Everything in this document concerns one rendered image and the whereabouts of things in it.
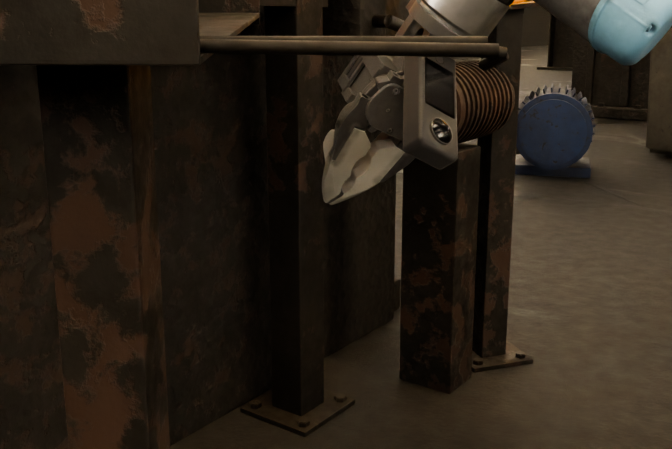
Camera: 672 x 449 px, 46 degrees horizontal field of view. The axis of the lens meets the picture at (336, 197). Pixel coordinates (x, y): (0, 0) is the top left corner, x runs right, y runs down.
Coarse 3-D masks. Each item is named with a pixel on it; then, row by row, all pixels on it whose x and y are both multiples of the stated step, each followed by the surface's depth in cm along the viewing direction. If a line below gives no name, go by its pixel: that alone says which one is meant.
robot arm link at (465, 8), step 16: (432, 0) 69; (448, 0) 68; (464, 0) 68; (480, 0) 68; (496, 0) 68; (448, 16) 69; (464, 16) 69; (480, 16) 69; (496, 16) 70; (464, 32) 69; (480, 32) 70
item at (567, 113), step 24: (528, 96) 303; (552, 96) 289; (576, 96) 314; (528, 120) 291; (552, 120) 289; (576, 120) 287; (528, 144) 293; (552, 144) 291; (576, 144) 288; (528, 168) 308; (552, 168) 295; (576, 168) 303
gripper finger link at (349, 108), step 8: (360, 96) 72; (368, 96) 73; (352, 104) 73; (360, 104) 72; (344, 112) 73; (352, 112) 73; (360, 112) 73; (344, 120) 73; (352, 120) 73; (360, 120) 73; (336, 128) 74; (344, 128) 73; (352, 128) 74; (360, 128) 74; (336, 136) 74; (344, 136) 74; (336, 144) 74; (344, 144) 74; (336, 152) 75
